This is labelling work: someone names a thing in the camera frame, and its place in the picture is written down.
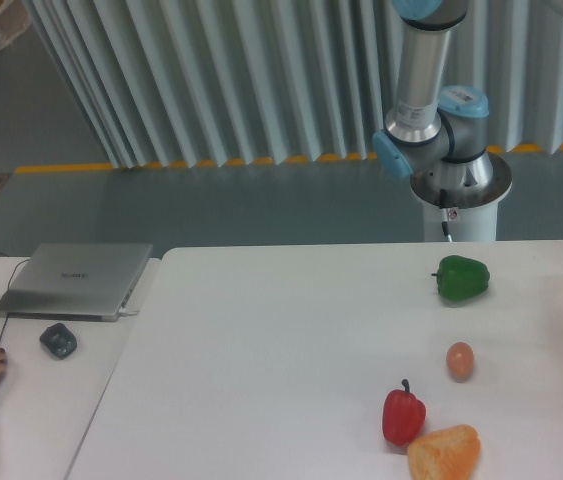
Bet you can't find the white laptop cable plug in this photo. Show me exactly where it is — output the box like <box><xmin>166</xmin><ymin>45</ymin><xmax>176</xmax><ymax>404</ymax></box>
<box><xmin>118</xmin><ymin>309</ymin><xmax>139</xmax><ymax>318</ymax></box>

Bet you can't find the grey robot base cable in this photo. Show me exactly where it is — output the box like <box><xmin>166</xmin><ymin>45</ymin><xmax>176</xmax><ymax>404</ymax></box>
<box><xmin>438</xmin><ymin>187</ymin><xmax>455</xmax><ymax>244</ymax></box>

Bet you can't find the dark grey small device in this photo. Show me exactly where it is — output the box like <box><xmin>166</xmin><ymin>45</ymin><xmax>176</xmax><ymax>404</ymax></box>
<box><xmin>39</xmin><ymin>323</ymin><xmax>78</xmax><ymax>360</ymax></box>

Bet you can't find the brown egg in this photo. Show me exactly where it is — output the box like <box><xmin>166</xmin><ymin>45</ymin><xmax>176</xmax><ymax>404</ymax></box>
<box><xmin>446</xmin><ymin>342</ymin><xmax>474</xmax><ymax>379</ymax></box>

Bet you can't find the white accordion curtain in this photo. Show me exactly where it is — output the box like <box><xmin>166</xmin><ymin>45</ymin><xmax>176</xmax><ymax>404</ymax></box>
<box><xmin>27</xmin><ymin>1</ymin><xmax>563</xmax><ymax>168</ymax></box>

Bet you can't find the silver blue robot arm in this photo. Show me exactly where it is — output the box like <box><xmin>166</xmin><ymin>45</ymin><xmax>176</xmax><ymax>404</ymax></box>
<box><xmin>373</xmin><ymin>1</ymin><xmax>563</xmax><ymax>209</ymax></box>

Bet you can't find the silver laptop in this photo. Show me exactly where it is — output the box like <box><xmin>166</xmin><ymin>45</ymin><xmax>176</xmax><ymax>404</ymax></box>
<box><xmin>0</xmin><ymin>243</ymin><xmax>153</xmax><ymax>321</ymax></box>

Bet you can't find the green bell pepper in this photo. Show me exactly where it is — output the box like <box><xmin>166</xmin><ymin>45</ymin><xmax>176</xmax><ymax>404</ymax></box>
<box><xmin>432</xmin><ymin>255</ymin><xmax>490</xmax><ymax>302</ymax></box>

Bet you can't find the red bell pepper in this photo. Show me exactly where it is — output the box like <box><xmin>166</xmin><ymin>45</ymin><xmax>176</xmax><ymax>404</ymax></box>
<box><xmin>382</xmin><ymin>379</ymin><xmax>427</xmax><ymax>447</ymax></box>

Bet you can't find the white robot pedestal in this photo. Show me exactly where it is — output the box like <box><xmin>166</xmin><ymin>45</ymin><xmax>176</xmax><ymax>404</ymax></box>
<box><xmin>420</xmin><ymin>201</ymin><xmax>498</xmax><ymax>242</ymax></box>

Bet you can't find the orange peeled fruit piece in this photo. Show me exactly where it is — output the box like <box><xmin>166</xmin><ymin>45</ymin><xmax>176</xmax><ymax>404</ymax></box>
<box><xmin>407</xmin><ymin>425</ymin><xmax>481</xmax><ymax>480</ymax></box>

